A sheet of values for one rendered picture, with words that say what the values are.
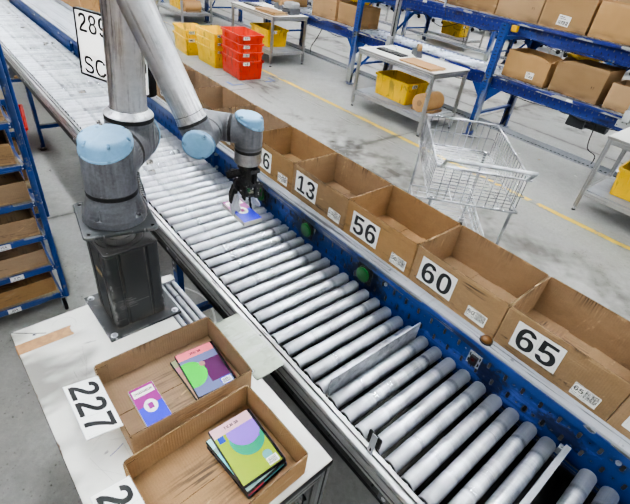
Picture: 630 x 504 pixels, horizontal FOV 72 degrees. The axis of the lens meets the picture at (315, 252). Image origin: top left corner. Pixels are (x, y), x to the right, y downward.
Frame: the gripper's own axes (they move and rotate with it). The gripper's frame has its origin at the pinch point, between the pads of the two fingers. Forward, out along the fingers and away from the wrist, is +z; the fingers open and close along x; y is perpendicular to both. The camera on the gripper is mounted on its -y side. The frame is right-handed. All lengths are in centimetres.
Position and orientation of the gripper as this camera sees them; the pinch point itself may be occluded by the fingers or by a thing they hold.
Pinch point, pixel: (242, 209)
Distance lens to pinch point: 163.5
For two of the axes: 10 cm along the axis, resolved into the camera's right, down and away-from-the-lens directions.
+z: -1.4, 7.8, 6.1
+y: 6.1, 5.5, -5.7
